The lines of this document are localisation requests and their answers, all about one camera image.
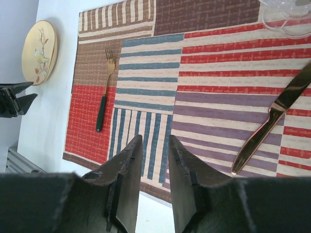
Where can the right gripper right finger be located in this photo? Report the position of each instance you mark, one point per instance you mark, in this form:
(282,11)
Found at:
(205,200)

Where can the patchwork striped placemat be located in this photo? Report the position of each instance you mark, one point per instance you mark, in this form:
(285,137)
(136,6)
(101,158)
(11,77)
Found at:
(205,71)

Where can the round wooden plate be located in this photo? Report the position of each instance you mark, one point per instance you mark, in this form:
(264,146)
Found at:
(39,53)

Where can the clear glass cup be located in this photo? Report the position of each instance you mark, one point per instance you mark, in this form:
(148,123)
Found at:
(292,18)

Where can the brown wooden knife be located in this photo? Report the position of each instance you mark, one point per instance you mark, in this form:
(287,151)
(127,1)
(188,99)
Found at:
(275,112)

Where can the aluminium front rail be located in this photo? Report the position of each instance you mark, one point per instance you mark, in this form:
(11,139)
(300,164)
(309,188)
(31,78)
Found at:
(18,164)

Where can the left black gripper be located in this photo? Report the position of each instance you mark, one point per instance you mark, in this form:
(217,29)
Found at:
(10,106)

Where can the dark handled fork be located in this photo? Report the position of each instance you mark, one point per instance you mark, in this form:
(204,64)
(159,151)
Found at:
(111,65)

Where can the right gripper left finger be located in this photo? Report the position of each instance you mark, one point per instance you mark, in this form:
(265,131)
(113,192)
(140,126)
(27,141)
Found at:
(105,200)

